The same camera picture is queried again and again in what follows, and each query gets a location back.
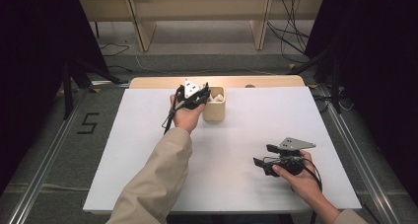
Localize cream square pen holder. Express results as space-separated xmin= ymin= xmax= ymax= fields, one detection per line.
xmin=201 ymin=86 xmax=227 ymax=122

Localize black floor cable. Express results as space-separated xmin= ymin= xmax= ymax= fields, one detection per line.
xmin=99 ymin=41 xmax=131 ymax=57

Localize light wooden background desk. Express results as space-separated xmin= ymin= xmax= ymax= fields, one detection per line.
xmin=78 ymin=0 xmax=326 ymax=52

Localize black stand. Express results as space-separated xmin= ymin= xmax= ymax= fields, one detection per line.
xmin=52 ymin=57 xmax=124 ymax=120
xmin=289 ymin=36 xmax=344 ymax=114

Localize white floor cable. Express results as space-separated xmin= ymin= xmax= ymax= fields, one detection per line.
xmin=338 ymin=100 xmax=355 ymax=112

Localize bundle of black cables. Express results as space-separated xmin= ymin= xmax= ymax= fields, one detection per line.
xmin=265 ymin=0 xmax=313 ymax=64

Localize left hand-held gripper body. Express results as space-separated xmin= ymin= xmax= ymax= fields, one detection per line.
xmin=175 ymin=78 xmax=206 ymax=111

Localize hand-held gripper cable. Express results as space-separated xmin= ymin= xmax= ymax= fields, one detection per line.
xmin=297 ymin=158 xmax=323 ymax=224
xmin=161 ymin=100 xmax=181 ymax=135

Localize dark curtain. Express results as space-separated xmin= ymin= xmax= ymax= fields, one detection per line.
xmin=0 ymin=0 xmax=109 ymax=195
xmin=305 ymin=0 xmax=418 ymax=198

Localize right hand-held gripper cable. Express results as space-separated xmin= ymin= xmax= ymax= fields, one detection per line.
xmin=297 ymin=158 xmax=323 ymax=224

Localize person's right hand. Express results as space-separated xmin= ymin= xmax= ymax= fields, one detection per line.
xmin=271 ymin=149 xmax=322 ymax=203

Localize white table board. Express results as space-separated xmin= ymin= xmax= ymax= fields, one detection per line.
xmin=82 ymin=86 xmax=363 ymax=215

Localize light wooden table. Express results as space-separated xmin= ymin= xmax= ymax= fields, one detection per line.
xmin=128 ymin=74 xmax=307 ymax=90

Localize left hand-held gripper cable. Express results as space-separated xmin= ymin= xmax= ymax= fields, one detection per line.
xmin=161 ymin=100 xmax=181 ymax=135

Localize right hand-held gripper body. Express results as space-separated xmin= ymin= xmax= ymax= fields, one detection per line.
xmin=262 ymin=136 xmax=317 ymax=178

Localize beige floor cable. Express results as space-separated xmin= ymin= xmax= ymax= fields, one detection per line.
xmin=4 ymin=183 xmax=92 ymax=192

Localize aluminium floor rail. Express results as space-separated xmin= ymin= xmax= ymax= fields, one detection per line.
xmin=314 ymin=85 xmax=402 ymax=224
xmin=7 ymin=85 xmax=88 ymax=224

